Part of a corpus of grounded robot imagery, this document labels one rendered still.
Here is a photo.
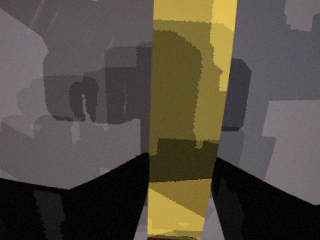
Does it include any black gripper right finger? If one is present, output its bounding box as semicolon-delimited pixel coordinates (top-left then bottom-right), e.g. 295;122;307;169
211;156;320;240

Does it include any yellow bar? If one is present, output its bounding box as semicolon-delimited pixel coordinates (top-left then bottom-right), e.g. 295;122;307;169
147;0;237;240

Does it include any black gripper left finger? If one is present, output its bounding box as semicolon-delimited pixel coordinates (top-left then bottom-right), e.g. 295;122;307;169
0;153;149;240

